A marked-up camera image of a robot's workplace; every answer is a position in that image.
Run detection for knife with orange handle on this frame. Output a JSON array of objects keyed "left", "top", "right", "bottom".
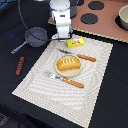
[{"left": 57, "top": 48, "right": 96, "bottom": 62}]

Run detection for black burner disc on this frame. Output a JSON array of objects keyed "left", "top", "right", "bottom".
[
  {"left": 88, "top": 1, "right": 104, "bottom": 10},
  {"left": 80, "top": 13, "right": 98, "bottom": 25}
]

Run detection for fork with orange handle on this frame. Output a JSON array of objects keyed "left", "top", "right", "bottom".
[{"left": 43, "top": 71, "right": 84, "bottom": 88}]

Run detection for beige bowl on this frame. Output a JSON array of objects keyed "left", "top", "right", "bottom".
[{"left": 119, "top": 5, "right": 128, "bottom": 30}]

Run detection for woven beige placemat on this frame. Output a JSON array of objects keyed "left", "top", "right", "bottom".
[{"left": 12, "top": 37, "right": 113, "bottom": 128}]

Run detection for yellow butter box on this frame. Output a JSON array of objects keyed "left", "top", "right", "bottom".
[{"left": 67, "top": 38, "right": 84, "bottom": 48}]

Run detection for round wooden plate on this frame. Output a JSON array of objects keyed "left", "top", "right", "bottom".
[{"left": 55, "top": 54, "right": 82, "bottom": 78}]

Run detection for pink toy stove board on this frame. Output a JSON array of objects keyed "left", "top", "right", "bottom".
[{"left": 47, "top": 0, "right": 128, "bottom": 44}]

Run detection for grey cooking pot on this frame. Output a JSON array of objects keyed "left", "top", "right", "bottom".
[{"left": 70, "top": 0, "right": 79, "bottom": 18}]

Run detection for golden bread loaf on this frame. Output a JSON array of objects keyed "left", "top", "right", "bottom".
[{"left": 57, "top": 58, "right": 80, "bottom": 71}]

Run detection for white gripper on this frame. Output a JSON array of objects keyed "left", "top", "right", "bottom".
[{"left": 50, "top": 0, "right": 72, "bottom": 40}]

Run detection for grey saucepan with handle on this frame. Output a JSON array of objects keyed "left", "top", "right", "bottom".
[{"left": 11, "top": 27, "right": 48, "bottom": 54}]

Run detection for brown sausage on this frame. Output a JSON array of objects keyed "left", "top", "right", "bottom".
[{"left": 15, "top": 57, "right": 25, "bottom": 76}]

